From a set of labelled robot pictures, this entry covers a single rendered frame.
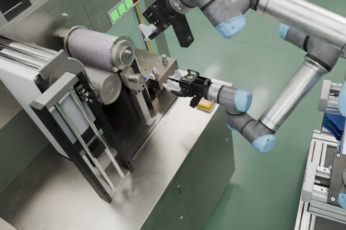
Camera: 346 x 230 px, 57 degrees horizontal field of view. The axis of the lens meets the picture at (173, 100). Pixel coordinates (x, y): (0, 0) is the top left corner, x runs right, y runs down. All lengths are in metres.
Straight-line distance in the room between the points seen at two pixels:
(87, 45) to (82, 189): 0.57
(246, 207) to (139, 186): 1.04
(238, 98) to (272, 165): 1.23
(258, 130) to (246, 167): 1.16
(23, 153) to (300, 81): 1.15
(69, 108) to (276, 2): 0.65
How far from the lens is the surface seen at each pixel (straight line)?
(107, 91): 1.24
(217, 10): 0.83
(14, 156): 1.51
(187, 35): 0.98
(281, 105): 1.14
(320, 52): 1.14
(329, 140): 2.20
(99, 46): 1.26
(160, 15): 0.96
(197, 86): 1.20
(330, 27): 0.89
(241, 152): 2.37
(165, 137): 1.38
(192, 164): 1.46
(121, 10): 1.70
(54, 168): 1.49
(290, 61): 3.03
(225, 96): 1.15
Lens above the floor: 1.97
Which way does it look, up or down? 45 degrees down
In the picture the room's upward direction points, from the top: 16 degrees counter-clockwise
